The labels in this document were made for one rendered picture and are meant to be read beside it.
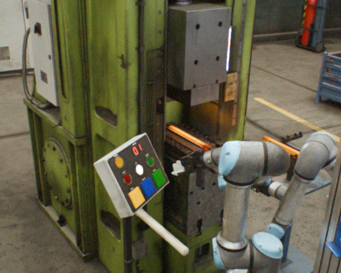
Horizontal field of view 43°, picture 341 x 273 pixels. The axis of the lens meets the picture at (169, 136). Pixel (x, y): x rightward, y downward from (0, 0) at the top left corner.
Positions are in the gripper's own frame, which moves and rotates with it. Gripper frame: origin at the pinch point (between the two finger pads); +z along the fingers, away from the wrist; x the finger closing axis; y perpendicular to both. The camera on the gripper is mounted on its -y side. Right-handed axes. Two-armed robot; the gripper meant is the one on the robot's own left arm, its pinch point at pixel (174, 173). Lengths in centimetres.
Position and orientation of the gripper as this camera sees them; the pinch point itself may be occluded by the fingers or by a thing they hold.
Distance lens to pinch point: 206.4
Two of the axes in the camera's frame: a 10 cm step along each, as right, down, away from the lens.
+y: -4.2, -9.0, -1.4
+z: -7.7, 2.7, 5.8
